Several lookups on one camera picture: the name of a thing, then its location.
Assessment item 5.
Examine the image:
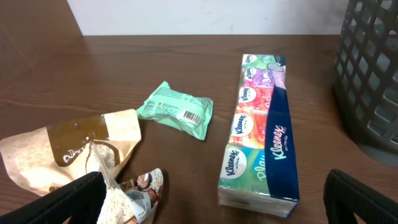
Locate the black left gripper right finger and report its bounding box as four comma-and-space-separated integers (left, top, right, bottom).
323, 169, 397, 224

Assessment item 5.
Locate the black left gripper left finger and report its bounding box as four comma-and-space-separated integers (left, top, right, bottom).
1, 172, 106, 224

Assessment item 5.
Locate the beige brown snack pouch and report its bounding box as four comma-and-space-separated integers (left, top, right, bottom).
1, 110, 164, 223

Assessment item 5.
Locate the Kleenex tissue multipack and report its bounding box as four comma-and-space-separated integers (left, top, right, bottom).
218, 54, 300, 218

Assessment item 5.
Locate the grey plastic basket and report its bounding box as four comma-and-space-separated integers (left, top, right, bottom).
333, 0, 397, 166

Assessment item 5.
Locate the mint green wrapped packet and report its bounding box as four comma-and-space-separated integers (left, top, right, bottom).
137, 82, 213, 141

